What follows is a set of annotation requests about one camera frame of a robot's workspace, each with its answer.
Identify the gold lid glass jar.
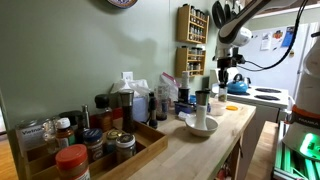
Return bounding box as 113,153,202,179
105,129,124,154

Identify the dark grinder with steel top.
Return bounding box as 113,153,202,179
118,89,136,134

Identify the bamboo wooden tray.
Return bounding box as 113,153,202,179
19,119,169,180

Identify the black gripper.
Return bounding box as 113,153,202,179
216,56,246,89

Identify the white cap red label bottle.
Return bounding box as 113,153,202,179
54,117,76,149

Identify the colourful fridge magnet picture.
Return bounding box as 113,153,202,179
272,29,284,41

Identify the black cap brown bottle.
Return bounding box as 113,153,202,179
94,93,114,133

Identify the green lit robot base stand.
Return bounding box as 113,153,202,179
271,121,320,180

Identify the small black hanging pan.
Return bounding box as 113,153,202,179
223,1,234,21

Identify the blue paper sheet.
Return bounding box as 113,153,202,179
280,26,296,48

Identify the white paper note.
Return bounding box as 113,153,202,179
259,31,272,52

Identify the short wooden spice rack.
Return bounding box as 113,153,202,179
175,45,207,78

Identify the large black hanging pan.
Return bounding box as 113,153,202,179
211,0,228,30

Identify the white grinder with steel top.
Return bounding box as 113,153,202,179
194,88,212,131

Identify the tall clear glass jar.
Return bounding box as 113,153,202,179
155,84,169,122

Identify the clear empty glass jar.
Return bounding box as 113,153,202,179
42,118,61,154

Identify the clear plastic container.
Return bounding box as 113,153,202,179
209,100,228,117

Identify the white labelled glass jar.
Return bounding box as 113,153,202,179
14,119,46,158

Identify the blue lid spice jar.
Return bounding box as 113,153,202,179
82,128,105,163

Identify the red packaged item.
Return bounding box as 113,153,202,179
215,166,231,180

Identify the blue kettle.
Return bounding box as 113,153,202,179
227,73,250,95

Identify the navy blue bowl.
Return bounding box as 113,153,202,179
174,101,194,115

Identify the pale blue container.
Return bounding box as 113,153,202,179
132,95,149,123

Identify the tall wooden spice rack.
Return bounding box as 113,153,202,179
176,3,210,45

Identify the white wall outlet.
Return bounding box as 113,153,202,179
121,71,134,82

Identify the zip bag with red strip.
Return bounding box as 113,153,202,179
159,71,180,103

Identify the slim black bottle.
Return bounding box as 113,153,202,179
147,91,159,130

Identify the black lid jar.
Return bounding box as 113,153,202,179
59,110,86,144

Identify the red box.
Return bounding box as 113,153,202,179
111,107,124,121

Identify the slim steel shaker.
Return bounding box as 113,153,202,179
81,104,91,129

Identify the white ceramic bowl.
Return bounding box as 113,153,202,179
184,114,220,138

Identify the black grinder with white top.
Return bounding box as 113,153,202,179
177,70,192,104

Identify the white lid spice jar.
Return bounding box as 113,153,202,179
115,133,138,165

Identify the small clear spice bottle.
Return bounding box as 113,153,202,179
217,85,229,103

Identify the red lid spice jar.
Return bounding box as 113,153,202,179
55,143,92,180

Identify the white electric stove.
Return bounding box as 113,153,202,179
209,67,291,180

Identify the crumpled white plastic bag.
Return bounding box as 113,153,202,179
110,78,150,99

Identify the white refrigerator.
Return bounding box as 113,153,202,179
237,22,319,101

